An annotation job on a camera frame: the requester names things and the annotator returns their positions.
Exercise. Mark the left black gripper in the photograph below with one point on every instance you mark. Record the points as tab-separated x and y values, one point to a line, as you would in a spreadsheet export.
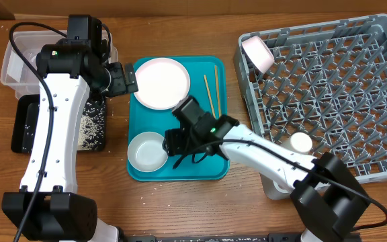
120	85

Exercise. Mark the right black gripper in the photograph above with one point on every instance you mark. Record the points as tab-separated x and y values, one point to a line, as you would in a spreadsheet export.
175	140

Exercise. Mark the grey bowl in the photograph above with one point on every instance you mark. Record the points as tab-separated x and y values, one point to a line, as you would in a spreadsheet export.
145	152

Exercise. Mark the rice pile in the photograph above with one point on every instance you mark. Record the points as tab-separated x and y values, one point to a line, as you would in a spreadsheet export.
91	127

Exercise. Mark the pink bowl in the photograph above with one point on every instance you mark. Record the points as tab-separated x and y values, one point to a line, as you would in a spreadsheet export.
258	52

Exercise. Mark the white paper cup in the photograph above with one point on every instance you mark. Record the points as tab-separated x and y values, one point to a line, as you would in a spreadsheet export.
298	142

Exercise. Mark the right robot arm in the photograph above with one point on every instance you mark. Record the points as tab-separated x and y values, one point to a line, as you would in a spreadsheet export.
327	197

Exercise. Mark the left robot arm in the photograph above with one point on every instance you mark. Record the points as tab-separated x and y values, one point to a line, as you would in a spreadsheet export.
47	206

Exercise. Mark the grey dishwasher rack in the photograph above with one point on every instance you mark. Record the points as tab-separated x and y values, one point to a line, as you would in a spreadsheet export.
328	80

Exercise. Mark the large white plate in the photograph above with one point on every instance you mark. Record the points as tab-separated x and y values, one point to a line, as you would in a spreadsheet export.
162	83

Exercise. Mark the right wooden chopstick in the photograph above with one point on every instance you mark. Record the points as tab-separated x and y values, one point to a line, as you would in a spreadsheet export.
217	90

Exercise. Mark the wooden chopstick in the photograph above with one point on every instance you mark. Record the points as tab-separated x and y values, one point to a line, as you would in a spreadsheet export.
209	96
217	90

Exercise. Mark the left wooden chopstick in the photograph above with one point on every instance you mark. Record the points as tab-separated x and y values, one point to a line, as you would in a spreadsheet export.
209	96

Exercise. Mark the black plastic tray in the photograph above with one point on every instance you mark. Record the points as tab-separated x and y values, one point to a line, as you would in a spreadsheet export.
22	127

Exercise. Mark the teal serving tray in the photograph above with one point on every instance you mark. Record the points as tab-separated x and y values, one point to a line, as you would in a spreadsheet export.
143	119

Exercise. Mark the clear plastic bin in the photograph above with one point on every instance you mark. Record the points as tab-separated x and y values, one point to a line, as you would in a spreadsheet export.
22	60

